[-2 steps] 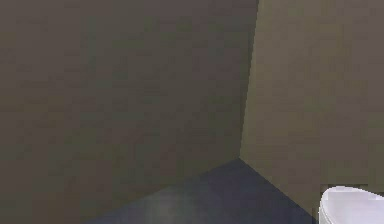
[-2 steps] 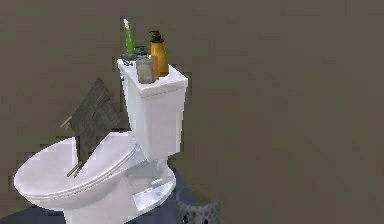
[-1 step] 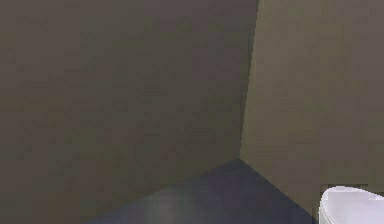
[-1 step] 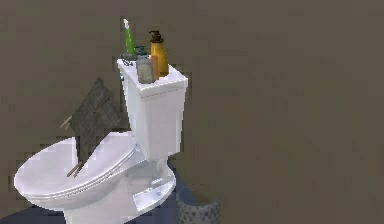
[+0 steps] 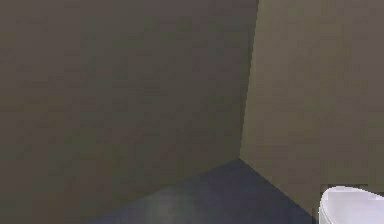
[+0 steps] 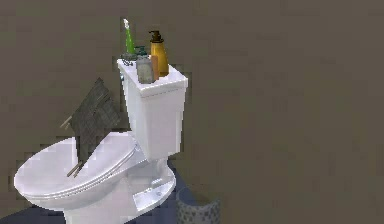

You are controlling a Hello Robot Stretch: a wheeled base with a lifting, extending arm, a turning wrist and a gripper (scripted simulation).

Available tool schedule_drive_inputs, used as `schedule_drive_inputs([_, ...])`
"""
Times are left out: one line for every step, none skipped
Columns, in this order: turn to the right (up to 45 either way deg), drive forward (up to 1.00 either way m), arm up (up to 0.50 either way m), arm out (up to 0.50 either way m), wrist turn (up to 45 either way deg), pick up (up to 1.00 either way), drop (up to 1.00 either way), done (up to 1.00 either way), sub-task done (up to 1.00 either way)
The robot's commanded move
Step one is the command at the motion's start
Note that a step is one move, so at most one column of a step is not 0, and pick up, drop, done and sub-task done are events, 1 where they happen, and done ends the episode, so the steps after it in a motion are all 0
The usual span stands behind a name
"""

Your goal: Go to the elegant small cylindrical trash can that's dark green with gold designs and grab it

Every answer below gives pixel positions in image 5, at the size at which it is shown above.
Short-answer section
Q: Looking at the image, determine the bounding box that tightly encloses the white toilet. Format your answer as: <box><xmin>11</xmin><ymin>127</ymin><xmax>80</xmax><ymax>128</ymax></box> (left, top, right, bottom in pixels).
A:
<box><xmin>318</xmin><ymin>185</ymin><xmax>384</xmax><ymax>224</ymax></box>

